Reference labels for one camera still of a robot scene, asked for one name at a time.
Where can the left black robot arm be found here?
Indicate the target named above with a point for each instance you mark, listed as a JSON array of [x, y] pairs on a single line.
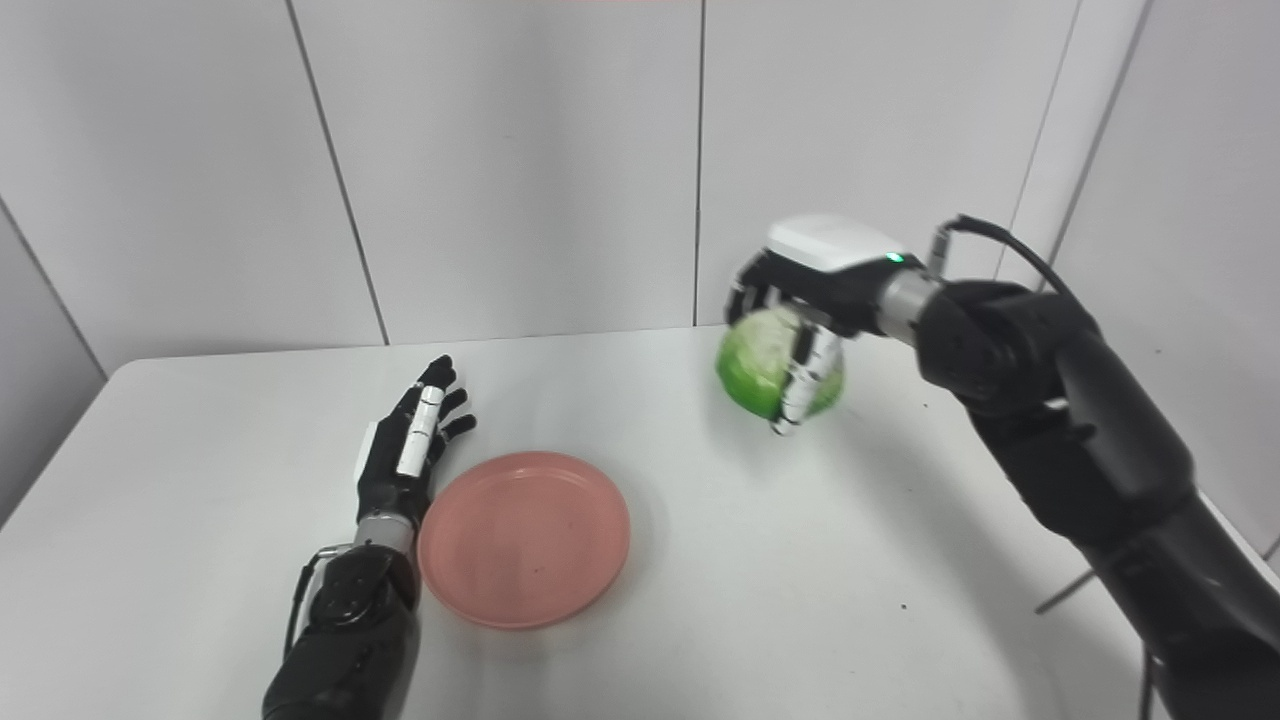
[[345, 640]]

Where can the green white cabbage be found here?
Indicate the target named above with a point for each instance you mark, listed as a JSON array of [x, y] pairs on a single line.
[[765, 365]]

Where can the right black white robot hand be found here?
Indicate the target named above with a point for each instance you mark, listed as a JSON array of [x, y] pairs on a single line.
[[815, 290]]

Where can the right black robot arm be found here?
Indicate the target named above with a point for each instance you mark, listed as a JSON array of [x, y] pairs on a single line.
[[1100, 460]]

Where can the pink round plate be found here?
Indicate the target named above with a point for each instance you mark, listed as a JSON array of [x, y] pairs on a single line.
[[524, 539]]

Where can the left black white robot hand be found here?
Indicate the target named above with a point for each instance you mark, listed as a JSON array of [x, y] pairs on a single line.
[[405, 450]]

